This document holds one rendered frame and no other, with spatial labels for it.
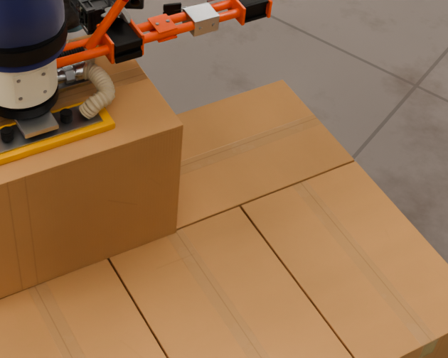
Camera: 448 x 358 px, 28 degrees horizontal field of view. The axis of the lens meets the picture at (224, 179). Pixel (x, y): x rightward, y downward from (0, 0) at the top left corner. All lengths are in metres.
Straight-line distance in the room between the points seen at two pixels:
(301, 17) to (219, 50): 0.45
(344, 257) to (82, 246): 0.69
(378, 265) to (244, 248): 0.36
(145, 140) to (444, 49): 2.22
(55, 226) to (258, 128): 0.81
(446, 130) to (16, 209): 2.07
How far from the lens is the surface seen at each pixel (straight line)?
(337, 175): 2.59
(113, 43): 2.06
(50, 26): 1.88
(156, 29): 2.13
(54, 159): 2.01
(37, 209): 2.08
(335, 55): 3.88
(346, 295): 2.33
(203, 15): 2.18
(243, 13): 2.21
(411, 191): 3.37
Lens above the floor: 2.39
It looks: 47 degrees down
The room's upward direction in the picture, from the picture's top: 7 degrees clockwise
